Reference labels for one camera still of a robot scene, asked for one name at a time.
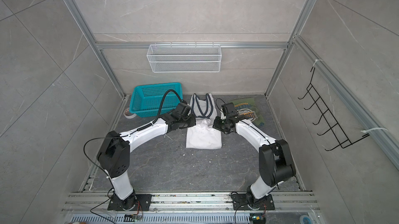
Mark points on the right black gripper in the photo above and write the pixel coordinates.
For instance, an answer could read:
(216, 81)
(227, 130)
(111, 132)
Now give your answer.
(216, 125)

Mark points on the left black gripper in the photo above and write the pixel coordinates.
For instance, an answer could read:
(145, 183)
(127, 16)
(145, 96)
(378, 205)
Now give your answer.
(193, 118)

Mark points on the white tank top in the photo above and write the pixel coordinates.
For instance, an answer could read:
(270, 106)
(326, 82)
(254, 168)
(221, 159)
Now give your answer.
(203, 135)

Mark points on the green tank top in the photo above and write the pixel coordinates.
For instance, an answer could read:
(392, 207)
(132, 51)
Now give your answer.
(248, 108)

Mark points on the teal plastic basket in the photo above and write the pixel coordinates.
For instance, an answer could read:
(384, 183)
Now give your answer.
(146, 99)

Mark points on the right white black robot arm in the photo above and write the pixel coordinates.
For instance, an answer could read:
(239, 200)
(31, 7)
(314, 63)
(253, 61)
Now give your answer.
(276, 163)

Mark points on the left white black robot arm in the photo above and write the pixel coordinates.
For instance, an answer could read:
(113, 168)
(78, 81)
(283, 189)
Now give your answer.
(114, 154)

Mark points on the roll of tape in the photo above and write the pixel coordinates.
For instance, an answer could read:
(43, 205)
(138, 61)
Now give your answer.
(128, 115)

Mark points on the blue tape roll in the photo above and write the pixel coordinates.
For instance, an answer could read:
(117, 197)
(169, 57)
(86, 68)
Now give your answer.
(305, 219)

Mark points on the white wire mesh shelf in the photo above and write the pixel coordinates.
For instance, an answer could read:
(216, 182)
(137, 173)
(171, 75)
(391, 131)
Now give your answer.
(180, 58)

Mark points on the black wire hook rack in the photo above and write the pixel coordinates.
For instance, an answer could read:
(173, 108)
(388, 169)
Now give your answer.
(327, 116)

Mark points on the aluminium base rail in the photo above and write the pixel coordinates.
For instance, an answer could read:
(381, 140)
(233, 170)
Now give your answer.
(188, 208)

